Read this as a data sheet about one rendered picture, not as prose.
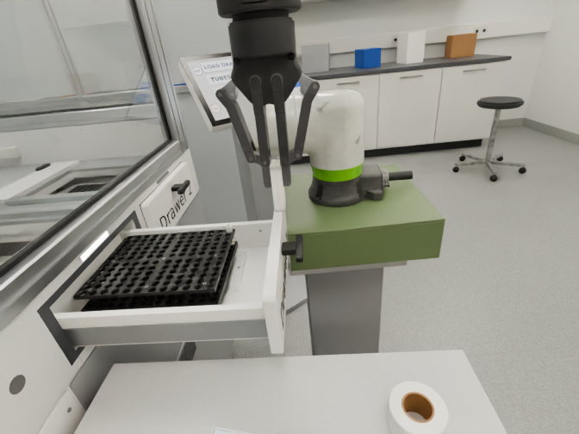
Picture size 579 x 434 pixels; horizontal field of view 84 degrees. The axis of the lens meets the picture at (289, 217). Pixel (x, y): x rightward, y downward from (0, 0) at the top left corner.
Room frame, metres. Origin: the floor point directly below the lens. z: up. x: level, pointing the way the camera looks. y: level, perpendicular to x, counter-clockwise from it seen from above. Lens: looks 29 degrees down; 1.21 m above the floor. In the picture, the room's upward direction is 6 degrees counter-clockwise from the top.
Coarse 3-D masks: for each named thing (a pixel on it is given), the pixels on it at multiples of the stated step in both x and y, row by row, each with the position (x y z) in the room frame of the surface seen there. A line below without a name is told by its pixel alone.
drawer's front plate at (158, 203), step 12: (180, 168) 0.88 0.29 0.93; (168, 180) 0.79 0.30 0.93; (180, 180) 0.85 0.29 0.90; (156, 192) 0.71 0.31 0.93; (168, 192) 0.76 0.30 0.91; (192, 192) 0.91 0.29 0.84; (144, 204) 0.65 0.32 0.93; (156, 204) 0.68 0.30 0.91; (168, 204) 0.74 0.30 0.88; (180, 204) 0.81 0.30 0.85; (144, 216) 0.65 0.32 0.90; (156, 216) 0.67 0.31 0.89; (180, 216) 0.79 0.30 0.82
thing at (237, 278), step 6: (240, 252) 0.54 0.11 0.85; (246, 252) 0.54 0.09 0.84; (240, 258) 0.52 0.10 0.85; (240, 264) 0.50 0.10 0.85; (240, 270) 0.48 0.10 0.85; (234, 276) 0.47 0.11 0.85; (240, 276) 0.47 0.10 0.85; (234, 282) 0.45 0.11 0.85; (240, 282) 0.46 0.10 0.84; (234, 288) 0.44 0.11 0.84
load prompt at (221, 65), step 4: (212, 60) 1.45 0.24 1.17; (216, 60) 1.46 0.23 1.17; (220, 60) 1.47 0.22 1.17; (224, 60) 1.47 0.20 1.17; (228, 60) 1.48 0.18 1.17; (200, 64) 1.41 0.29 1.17; (204, 64) 1.42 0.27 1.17; (208, 64) 1.43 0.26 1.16; (212, 64) 1.44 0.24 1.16; (216, 64) 1.45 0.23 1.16; (220, 64) 1.45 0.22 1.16; (224, 64) 1.46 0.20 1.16; (228, 64) 1.47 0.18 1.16; (204, 68) 1.41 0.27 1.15; (208, 68) 1.41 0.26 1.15; (212, 68) 1.42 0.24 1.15; (216, 68) 1.43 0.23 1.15; (220, 68) 1.44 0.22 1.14; (224, 68) 1.45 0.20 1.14; (228, 68) 1.46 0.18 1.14; (232, 68) 1.46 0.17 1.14; (204, 72) 1.39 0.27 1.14
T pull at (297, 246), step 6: (300, 234) 0.48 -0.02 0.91; (300, 240) 0.46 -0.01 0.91; (282, 246) 0.45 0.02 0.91; (288, 246) 0.45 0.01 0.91; (294, 246) 0.45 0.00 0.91; (300, 246) 0.45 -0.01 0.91; (282, 252) 0.44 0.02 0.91; (288, 252) 0.44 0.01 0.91; (294, 252) 0.44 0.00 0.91; (300, 252) 0.43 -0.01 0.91; (300, 258) 0.42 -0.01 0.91
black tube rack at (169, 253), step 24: (144, 240) 0.55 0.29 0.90; (168, 240) 0.53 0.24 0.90; (192, 240) 0.52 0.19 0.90; (216, 240) 0.52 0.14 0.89; (120, 264) 0.47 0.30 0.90; (144, 264) 0.47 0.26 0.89; (168, 264) 0.45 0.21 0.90; (192, 264) 0.44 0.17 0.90; (120, 288) 0.40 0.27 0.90; (144, 288) 0.39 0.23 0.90; (168, 288) 0.39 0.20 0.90; (192, 288) 0.38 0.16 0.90; (216, 288) 0.42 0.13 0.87
